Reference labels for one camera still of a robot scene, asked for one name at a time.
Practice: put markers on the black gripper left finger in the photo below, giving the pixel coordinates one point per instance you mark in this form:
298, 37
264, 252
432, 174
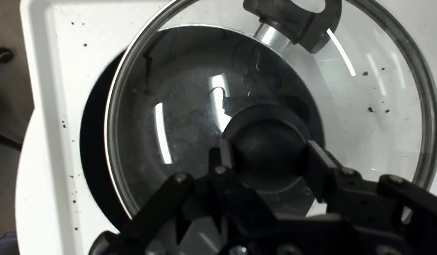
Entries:
218, 202

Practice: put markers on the glass lid with black knob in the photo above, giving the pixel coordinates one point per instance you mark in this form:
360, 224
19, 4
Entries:
269, 141

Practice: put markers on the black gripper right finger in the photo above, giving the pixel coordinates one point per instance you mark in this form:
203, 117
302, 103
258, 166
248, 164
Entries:
350, 192

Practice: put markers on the black pot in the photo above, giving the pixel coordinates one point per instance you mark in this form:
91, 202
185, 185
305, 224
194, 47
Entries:
93, 141

